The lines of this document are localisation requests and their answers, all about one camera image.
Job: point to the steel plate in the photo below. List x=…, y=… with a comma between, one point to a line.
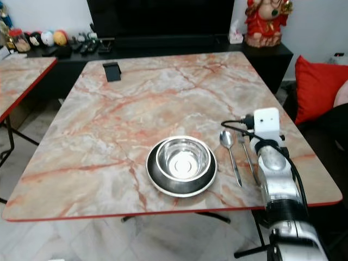
x=156, y=180

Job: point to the steel bowl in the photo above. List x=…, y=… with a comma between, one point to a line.
x=183, y=159

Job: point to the white egg figurine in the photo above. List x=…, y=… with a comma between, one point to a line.
x=47, y=39

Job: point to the red cushion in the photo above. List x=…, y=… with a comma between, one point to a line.
x=318, y=87

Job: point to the steel fork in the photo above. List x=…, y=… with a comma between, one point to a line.
x=249, y=160

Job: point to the steel spoon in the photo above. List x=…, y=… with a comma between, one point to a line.
x=226, y=140

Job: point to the white tissue box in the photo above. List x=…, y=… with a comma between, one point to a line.
x=236, y=36

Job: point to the orange egg figurine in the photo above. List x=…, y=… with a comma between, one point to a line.
x=60, y=38

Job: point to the red figurine statue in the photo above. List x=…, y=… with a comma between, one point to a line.
x=267, y=23

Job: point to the marble-top folding table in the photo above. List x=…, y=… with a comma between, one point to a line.
x=24, y=81
x=168, y=103

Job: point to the red-lidded glass jar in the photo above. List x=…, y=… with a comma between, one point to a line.
x=20, y=42

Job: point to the black phone stand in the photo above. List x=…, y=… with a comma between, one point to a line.
x=112, y=72

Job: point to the black television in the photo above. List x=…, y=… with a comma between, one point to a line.
x=157, y=17

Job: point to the black remote control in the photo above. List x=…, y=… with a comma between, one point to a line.
x=89, y=47

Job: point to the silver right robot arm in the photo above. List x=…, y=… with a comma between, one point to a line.
x=277, y=185

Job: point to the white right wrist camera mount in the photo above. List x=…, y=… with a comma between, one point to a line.
x=267, y=123

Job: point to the black egg figurine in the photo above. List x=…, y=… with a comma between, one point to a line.
x=35, y=41

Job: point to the blue-topped trophy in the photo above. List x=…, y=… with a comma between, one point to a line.
x=4, y=17

